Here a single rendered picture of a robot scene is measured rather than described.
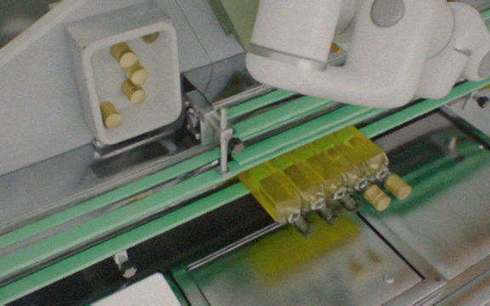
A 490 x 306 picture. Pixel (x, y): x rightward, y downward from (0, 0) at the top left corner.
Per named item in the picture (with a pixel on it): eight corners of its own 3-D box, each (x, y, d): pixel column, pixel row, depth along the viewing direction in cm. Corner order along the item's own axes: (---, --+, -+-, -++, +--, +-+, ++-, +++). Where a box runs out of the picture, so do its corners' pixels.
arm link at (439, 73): (405, -20, 71) (442, 8, 89) (356, 75, 75) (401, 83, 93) (467, 8, 67) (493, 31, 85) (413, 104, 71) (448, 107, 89)
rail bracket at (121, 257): (98, 246, 119) (123, 293, 111) (93, 225, 115) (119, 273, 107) (116, 239, 121) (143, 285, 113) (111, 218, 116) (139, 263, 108)
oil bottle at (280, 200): (226, 167, 126) (282, 231, 113) (226, 148, 122) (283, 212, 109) (247, 156, 128) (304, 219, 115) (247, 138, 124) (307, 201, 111)
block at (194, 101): (183, 129, 121) (199, 148, 117) (180, 93, 114) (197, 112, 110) (197, 123, 122) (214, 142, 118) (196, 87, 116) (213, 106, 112)
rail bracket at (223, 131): (200, 155, 118) (231, 192, 110) (196, 89, 106) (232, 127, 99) (213, 150, 119) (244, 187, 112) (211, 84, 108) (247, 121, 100)
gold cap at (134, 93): (119, 81, 110) (128, 93, 107) (136, 75, 111) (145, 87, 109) (122, 95, 112) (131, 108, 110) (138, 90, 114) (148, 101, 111)
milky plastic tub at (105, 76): (84, 123, 114) (101, 149, 108) (62, 24, 98) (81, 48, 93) (163, 96, 121) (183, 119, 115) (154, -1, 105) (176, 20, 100)
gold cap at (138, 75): (120, 60, 107) (129, 72, 105) (137, 54, 109) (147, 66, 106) (122, 76, 110) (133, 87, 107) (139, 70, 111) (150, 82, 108)
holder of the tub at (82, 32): (89, 141, 118) (104, 164, 113) (62, 23, 99) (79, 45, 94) (163, 115, 124) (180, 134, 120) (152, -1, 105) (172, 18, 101)
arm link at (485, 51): (441, 70, 81) (478, 7, 78) (388, 42, 89) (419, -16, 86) (489, 89, 92) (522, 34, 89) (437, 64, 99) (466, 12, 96)
